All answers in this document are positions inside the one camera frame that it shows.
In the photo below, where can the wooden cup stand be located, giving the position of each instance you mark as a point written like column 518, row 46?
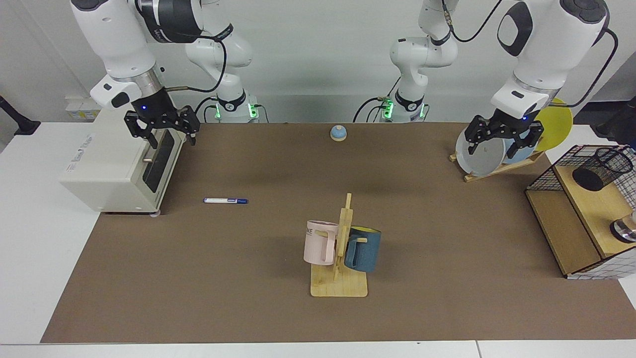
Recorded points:
column 343, row 286

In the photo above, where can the dark blue cup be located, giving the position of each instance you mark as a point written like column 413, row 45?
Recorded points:
column 367, row 251

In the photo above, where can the pink cup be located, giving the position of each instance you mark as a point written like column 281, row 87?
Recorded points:
column 315, row 246

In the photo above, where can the grey plate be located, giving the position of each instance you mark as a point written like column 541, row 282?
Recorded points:
column 482, row 161

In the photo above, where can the brown table cloth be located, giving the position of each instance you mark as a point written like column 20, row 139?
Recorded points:
column 223, row 278

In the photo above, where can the wooden plate rack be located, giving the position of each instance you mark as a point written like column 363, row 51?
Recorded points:
column 497, row 170

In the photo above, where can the black mesh pen holder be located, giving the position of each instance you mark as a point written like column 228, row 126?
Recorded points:
column 594, row 176

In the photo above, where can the pale toaster oven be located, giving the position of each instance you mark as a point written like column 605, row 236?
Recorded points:
column 109, row 164

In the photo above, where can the light blue plate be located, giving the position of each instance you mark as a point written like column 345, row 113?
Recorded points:
column 526, row 153

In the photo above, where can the black clamp stand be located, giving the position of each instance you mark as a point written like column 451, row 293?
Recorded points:
column 25, row 127

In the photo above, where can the small blue round thing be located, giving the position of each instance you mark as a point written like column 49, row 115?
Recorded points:
column 338, row 133

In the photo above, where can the black object at table edge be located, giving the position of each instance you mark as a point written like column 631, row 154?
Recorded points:
column 621, row 124

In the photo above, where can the white socket box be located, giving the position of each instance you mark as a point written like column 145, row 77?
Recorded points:
column 79, row 113

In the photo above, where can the white marker with blue cap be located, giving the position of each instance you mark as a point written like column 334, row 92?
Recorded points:
column 223, row 201

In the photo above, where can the yellow plate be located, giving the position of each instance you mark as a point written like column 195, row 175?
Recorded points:
column 556, row 124

